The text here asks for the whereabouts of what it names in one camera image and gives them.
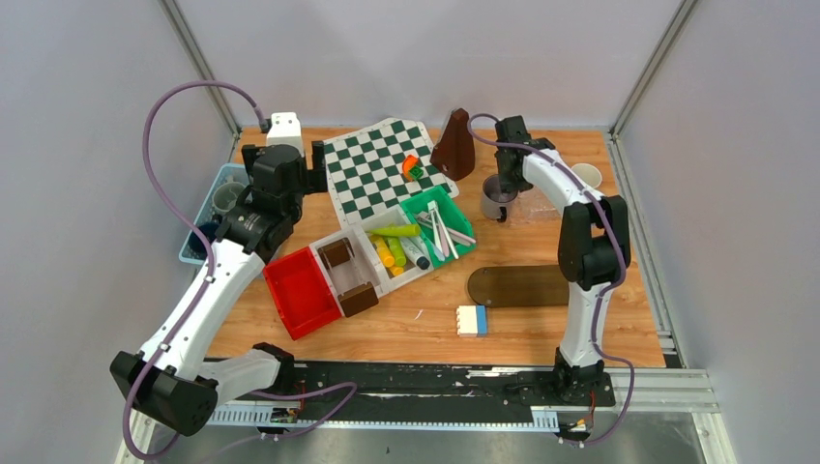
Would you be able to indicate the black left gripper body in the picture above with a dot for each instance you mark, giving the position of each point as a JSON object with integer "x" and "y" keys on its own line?
{"x": 312, "y": 180}

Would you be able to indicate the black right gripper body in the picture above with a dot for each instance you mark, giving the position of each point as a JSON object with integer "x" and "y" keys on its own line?
{"x": 509, "y": 181}

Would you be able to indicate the purple mug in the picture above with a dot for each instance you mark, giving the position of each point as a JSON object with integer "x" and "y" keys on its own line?
{"x": 496, "y": 204}

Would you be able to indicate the cream mug yellow handle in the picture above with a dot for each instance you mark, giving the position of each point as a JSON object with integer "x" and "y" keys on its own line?
{"x": 588, "y": 174}

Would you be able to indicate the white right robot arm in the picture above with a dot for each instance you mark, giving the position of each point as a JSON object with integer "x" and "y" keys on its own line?
{"x": 593, "y": 251}

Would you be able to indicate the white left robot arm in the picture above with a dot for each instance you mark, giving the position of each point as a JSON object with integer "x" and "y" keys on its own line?
{"x": 169, "y": 379}

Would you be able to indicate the white toothbrush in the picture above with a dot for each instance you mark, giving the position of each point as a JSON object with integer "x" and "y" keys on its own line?
{"x": 453, "y": 252}

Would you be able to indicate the dark wooden oval tray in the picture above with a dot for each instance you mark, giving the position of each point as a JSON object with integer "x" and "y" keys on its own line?
{"x": 518, "y": 286}

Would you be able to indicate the white toothpaste tube black cap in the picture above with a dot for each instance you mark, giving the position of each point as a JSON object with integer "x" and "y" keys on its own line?
{"x": 414, "y": 253}

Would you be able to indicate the yellow toothpaste tube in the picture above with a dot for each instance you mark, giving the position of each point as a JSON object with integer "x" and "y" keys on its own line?
{"x": 383, "y": 251}

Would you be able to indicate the light blue perforated basket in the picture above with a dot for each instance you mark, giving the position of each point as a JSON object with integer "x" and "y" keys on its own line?
{"x": 191, "y": 251}

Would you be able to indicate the brown wooden metronome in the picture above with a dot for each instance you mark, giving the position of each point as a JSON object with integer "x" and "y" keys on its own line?
{"x": 454, "y": 152}

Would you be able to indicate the grey mug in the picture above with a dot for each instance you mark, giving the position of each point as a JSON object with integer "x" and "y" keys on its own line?
{"x": 225, "y": 197}

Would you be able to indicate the green plastic bin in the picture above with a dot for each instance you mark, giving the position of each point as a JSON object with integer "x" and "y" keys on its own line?
{"x": 461, "y": 230}

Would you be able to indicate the green white chessboard mat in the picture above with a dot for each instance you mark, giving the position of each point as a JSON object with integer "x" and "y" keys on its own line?
{"x": 364, "y": 173}

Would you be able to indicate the green toy block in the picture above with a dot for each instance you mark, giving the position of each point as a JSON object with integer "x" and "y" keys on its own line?
{"x": 416, "y": 173}

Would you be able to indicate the brown wooden block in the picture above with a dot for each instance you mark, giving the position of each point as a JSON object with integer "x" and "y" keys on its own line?
{"x": 336, "y": 253}
{"x": 357, "y": 299}

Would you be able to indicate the orange toy block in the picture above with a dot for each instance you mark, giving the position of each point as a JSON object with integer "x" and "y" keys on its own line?
{"x": 409, "y": 162}

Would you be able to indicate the red plastic bin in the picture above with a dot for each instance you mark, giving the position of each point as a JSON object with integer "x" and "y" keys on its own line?
{"x": 301, "y": 294}

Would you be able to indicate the white plastic bin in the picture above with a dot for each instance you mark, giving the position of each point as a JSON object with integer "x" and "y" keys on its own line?
{"x": 351, "y": 274}

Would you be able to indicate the white blue toy brick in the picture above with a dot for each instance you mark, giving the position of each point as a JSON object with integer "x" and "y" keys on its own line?
{"x": 471, "y": 321}

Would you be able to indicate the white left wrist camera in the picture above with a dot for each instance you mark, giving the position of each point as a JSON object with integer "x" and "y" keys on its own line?
{"x": 285, "y": 129}

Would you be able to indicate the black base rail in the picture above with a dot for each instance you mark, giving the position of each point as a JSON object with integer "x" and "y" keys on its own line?
{"x": 433, "y": 393}

